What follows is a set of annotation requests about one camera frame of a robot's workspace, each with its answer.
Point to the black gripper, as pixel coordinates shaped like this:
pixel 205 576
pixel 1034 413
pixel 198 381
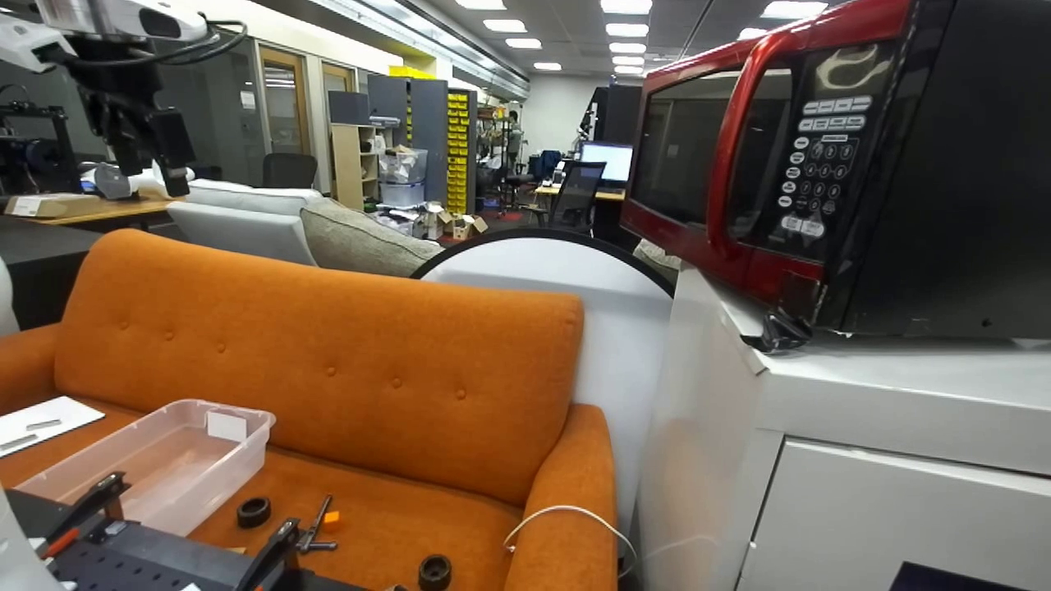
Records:
pixel 108 102

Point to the red microwave door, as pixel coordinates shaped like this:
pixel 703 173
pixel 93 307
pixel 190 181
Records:
pixel 683 152

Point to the black red microwave body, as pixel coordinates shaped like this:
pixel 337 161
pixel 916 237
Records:
pixel 963 165

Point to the white cylindrical device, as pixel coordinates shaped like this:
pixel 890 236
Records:
pixel 114 181

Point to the wooden desk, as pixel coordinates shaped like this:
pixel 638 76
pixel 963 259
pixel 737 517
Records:
pixel 85 212

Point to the black lab equipment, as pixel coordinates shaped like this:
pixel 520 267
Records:
pixel 32 152

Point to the white couch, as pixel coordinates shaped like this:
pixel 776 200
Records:
pixel 233 226

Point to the black office chair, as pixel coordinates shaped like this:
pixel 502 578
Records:
pixel 289 168

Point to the wooden shelf unit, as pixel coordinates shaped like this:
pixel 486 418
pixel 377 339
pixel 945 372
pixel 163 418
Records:
pixel 349 165

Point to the grey cushion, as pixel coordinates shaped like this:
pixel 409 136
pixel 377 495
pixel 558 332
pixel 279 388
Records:
pixel 363 242

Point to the orange fabric sofa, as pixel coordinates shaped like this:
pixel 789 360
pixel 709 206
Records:
pixel 329 350

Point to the white paper sheet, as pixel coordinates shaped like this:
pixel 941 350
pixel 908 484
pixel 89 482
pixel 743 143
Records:
pixel 42 422

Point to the yellow black shelf sign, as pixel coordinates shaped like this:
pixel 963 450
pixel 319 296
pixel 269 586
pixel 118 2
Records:
pixel 456 152

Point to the clear plastic container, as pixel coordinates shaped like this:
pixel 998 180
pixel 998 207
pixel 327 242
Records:
pixel 153 460

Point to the rectangular ceiling light panel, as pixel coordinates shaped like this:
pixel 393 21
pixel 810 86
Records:
pixel 628 47
pixel 626 31
pixel 502 24
pixel 626 9
pixel 791 10
pixel 524 45

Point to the black clamp device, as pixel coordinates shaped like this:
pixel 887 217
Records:
pixel 142 559

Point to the small orange-tipped tool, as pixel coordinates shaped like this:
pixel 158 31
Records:
pixel 329 519

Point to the round white black-rimmed table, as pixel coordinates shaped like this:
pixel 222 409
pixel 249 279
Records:
pixel 568 274

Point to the lit computer monitor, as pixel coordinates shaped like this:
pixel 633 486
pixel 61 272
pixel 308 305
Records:
pixel 608 161

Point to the white cabinet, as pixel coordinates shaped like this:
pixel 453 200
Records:
pixel 875 482

